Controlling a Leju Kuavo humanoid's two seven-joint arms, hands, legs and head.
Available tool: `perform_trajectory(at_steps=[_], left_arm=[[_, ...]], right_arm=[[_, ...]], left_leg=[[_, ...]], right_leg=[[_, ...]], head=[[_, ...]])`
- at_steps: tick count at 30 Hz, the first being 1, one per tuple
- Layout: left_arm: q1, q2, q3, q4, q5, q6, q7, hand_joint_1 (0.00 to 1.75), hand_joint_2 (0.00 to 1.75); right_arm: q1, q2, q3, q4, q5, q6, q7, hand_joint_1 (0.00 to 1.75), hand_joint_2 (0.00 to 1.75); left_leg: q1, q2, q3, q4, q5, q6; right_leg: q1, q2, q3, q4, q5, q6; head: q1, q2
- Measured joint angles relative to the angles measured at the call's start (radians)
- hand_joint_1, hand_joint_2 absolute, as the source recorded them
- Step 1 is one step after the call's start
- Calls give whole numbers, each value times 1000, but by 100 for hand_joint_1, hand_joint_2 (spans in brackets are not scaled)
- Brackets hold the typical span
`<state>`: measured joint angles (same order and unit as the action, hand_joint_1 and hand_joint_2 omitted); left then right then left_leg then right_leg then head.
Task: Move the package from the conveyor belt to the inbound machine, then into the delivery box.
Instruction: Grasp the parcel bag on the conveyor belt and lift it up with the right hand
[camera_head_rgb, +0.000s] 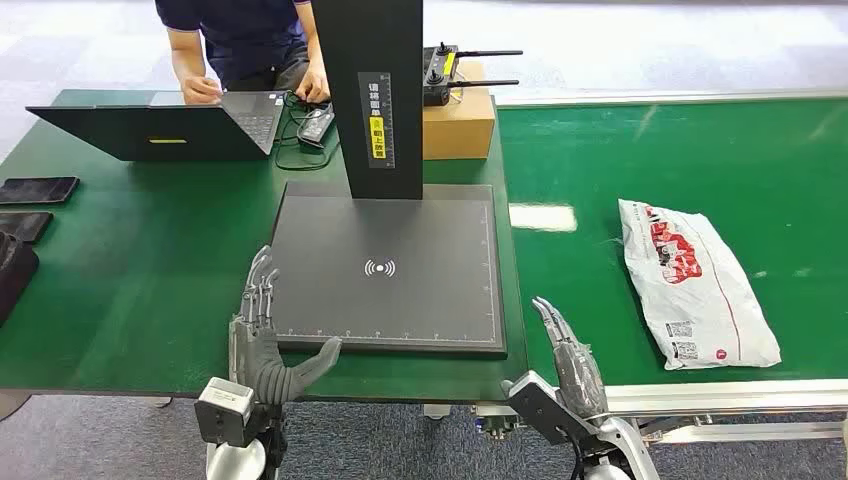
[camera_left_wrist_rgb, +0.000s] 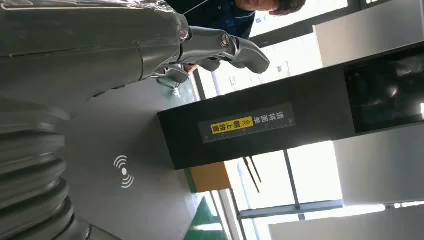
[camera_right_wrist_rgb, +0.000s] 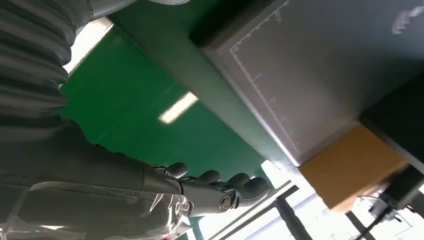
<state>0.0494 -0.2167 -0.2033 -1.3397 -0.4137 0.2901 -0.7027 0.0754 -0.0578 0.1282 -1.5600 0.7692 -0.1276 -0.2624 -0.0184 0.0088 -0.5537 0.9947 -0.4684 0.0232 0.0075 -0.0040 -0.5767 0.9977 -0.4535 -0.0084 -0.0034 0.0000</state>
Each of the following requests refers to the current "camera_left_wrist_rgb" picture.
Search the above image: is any brown cardboard box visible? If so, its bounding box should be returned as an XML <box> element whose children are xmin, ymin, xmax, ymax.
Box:
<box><xmin>189</xmin><ymin>162</ymin><xmax>233</xmax><ymax>194</ymax></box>

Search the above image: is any black inbound scanner machine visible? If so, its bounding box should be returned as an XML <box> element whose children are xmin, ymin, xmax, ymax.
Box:
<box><xmin>64</xmin><ymin>43</ymin><xmax>424</xmax><ymax>240</ymax></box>

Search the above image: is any green conveyor belt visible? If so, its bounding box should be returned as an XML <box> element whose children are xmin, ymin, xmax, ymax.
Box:
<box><xmin>184</xmin><ymin>195</ymin><xmax>230</xmax><ymax>240</ymax></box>

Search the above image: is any person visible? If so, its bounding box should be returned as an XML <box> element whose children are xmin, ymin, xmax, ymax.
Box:
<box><xmin>165</xmin><ymin>0</ymin><xmax>307</xmax><ymax>41</ymax></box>

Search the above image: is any black power cable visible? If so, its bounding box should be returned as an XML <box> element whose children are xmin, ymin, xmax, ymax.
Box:
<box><xmin>154</xmin><ymin>74</ymin><xmax>182</xmax><ymax>98</ymax></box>

